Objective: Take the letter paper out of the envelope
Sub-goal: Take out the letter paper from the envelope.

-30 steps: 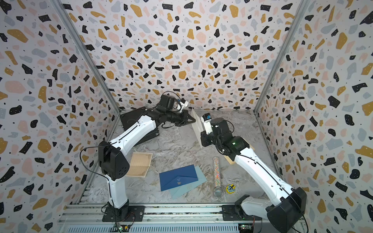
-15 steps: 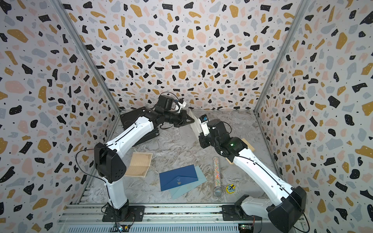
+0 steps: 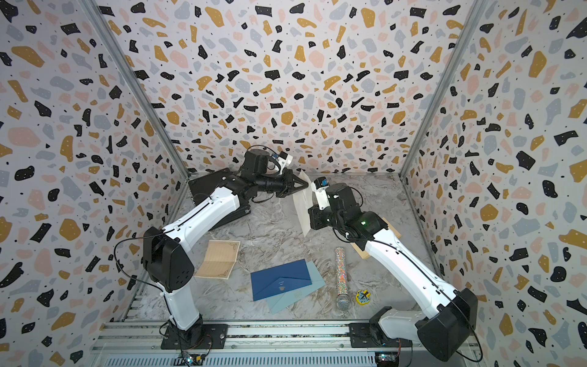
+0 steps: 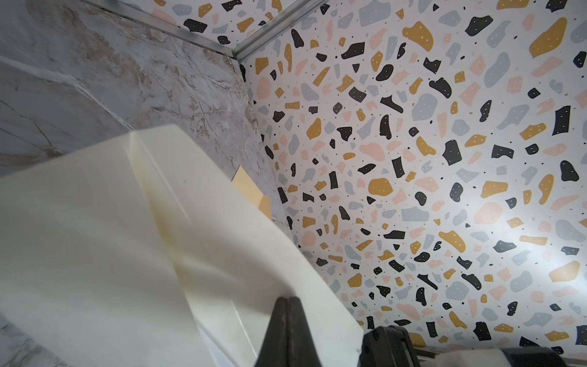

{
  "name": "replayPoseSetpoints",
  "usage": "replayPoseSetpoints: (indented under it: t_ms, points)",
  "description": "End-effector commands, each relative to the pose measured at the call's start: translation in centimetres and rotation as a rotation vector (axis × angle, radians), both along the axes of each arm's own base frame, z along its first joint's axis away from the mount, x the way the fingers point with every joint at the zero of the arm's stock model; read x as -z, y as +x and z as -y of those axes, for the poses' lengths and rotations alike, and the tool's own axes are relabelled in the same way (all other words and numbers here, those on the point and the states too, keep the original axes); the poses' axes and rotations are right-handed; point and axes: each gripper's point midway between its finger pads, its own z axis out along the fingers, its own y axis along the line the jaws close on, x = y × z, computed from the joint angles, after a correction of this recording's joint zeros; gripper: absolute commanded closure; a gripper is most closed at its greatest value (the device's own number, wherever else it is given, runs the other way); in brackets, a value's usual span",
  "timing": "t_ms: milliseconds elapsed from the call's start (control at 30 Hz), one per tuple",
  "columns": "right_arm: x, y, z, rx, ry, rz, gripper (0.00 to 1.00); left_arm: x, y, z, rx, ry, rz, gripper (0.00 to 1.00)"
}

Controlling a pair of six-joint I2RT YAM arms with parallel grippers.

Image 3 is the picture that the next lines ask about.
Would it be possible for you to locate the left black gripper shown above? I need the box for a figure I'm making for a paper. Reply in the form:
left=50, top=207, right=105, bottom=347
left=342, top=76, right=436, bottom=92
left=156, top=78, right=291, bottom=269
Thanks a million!
left=256, top=170, right=310, bottom=198

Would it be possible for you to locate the cream white envelope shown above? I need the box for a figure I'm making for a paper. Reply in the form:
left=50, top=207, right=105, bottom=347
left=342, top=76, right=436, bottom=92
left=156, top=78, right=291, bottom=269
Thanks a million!
left=293, top=171, right=313, bottom=236

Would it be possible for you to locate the yellow envelope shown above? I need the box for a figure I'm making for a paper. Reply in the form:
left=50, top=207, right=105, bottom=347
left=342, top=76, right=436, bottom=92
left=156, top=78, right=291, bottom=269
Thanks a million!
left=351, top=217, right=401, bottom=259

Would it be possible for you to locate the dark blue envelope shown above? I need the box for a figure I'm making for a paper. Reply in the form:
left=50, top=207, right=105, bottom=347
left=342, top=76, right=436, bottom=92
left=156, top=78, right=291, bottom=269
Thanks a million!
left=251, top=260, right=312, bottom=301

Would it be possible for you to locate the beige letter paper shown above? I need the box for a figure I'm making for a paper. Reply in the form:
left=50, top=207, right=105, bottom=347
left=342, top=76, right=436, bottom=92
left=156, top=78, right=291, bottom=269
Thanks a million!
left=194, top=240, right=241, bottom=280

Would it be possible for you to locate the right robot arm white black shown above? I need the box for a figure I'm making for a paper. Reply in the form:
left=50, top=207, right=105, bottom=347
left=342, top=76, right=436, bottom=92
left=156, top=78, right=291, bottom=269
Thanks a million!
left=302, top=177, right=478, bottom=362

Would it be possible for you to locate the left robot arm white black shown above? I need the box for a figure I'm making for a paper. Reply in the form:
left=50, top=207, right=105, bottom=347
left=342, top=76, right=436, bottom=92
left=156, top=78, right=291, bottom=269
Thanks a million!
left=142, top=149, right=310, bottom=343

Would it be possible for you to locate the light blue envelope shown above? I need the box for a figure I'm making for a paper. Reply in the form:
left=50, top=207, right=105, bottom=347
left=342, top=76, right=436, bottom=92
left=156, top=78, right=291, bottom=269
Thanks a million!
left=266, top=261, right=326, bottom=313

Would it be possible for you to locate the glitter tube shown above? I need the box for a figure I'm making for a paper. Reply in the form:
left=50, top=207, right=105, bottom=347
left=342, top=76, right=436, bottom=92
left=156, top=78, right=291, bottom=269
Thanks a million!
left=335, top=246, right=351, bottom=312

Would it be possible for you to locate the black box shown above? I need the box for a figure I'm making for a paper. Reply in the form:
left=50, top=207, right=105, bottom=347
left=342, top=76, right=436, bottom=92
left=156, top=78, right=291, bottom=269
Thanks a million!
left=188, top=168, right=251, bottom=229

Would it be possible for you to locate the small circuit board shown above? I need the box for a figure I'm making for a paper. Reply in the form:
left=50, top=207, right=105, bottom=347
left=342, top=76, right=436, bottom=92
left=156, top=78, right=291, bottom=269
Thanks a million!
left=181, top=351, right=206, bottom=366

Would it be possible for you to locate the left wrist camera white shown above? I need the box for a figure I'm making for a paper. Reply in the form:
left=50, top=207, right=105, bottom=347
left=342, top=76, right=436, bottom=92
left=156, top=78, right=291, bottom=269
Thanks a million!
left=271, top=151, right=294, bottom=173

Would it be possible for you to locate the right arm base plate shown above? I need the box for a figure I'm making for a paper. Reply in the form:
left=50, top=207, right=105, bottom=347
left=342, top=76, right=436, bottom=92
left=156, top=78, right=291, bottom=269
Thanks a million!
left=349, top=322, right=413, bottom=348

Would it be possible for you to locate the aluminium rail frame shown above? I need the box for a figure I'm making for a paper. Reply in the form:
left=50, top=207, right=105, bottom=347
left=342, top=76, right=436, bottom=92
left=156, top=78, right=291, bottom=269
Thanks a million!
left=89, top=321, right=482, bottom=366

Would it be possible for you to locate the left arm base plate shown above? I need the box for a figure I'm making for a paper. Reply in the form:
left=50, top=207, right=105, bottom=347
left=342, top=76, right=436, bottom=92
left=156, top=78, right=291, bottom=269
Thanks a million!
left=161, top=324, right=229, bottom=350

